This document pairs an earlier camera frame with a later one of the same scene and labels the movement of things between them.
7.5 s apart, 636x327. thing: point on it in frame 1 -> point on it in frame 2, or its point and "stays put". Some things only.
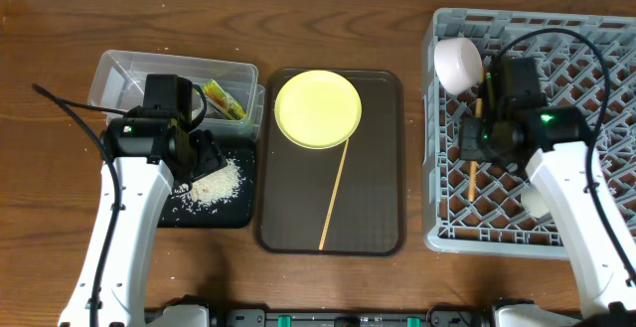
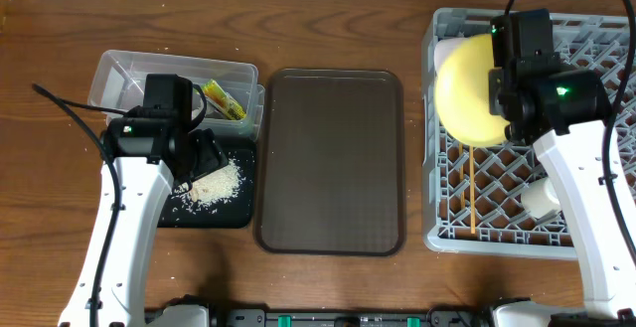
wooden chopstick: [335, 194] -> [461, 170]
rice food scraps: [208, 192] stays put
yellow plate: [318, 109] -> [462, 93]
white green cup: [534, 203] stays put
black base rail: [217, 316] stays put
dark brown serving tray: [295, 183] stays put
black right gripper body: [470, 139] -> [497, 96]
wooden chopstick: [473, 166] -> [472, 190]
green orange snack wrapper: [218, 96] stays put
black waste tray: [236, 214] stays put
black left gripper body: [208, 157] stays put
